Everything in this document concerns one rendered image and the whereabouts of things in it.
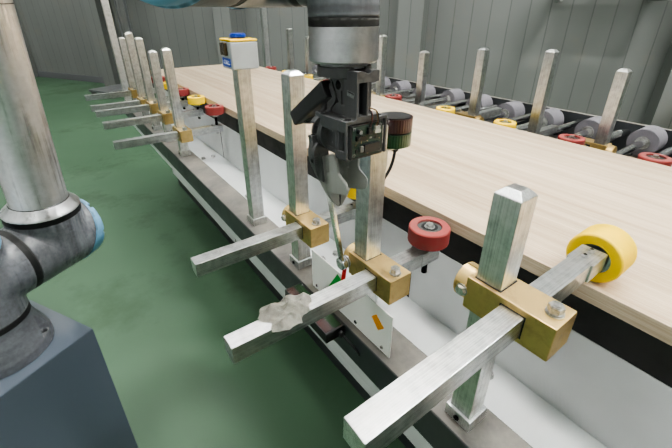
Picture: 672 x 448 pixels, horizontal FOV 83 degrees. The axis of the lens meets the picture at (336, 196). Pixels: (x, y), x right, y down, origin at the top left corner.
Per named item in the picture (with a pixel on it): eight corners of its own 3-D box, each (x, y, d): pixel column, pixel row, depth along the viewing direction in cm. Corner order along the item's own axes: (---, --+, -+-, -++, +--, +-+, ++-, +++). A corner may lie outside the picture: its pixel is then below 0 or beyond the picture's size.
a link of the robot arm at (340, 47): (294, 26, 49) (353, 24, 54) (296, 66, 51) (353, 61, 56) (335, 27, 42) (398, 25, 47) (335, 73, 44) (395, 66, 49)
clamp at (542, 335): (543, 365, 43) (554, 332, 41) (447, 299, 53) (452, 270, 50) (569, 340, 46) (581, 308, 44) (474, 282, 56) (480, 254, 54)
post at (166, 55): (183, 163, 169) (161, 48, 147) (181, 160, 171) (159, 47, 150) (191, 161, 170) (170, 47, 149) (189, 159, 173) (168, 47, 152)
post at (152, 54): (169, 153, 188) (148, 50, 167) (167, 151, 190) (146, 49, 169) (176, 152, 190) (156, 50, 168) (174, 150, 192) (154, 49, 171)
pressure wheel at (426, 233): (425, 289, 73) (432, 239, 68) (396, 269, 79) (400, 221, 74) (452, 274, 77) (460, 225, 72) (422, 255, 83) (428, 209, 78)
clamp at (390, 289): (388, 306, 66) (390, 283, 63) (342, 267, 75) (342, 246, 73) (411, 293, 69) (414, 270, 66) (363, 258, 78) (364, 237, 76)
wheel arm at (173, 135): (116, 152, 147) (113, 141, 146) (114, 150, 150) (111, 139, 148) (223, 133, 170) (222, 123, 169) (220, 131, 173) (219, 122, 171)
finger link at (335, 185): (341, 222, 55) (340, 162, 51) (318, 207, 59) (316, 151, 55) (357, 216, 56) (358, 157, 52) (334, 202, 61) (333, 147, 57)
